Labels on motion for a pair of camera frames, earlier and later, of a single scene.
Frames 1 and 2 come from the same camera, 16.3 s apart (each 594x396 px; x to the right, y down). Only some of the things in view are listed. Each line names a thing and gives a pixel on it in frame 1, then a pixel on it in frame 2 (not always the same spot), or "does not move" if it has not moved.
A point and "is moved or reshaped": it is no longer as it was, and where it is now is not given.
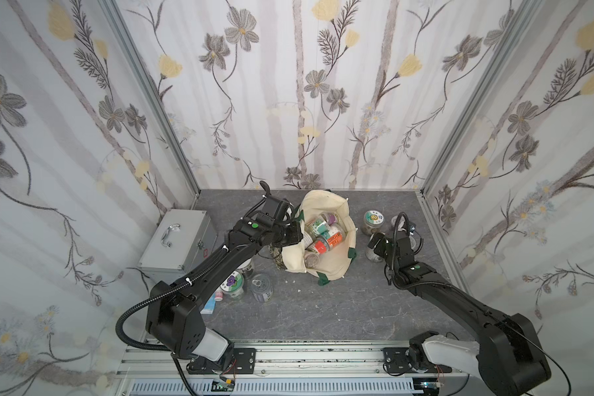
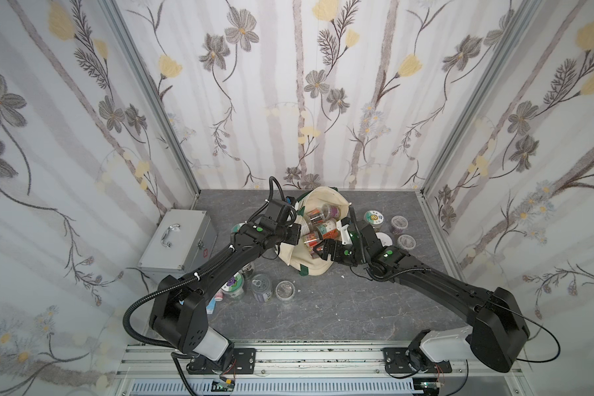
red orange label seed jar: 337,236 is moved or reshaped
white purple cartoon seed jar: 233,285 does not move
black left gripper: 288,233 does not move
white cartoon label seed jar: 373,220 does not move
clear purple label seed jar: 401,223 does not move
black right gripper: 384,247 to 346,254
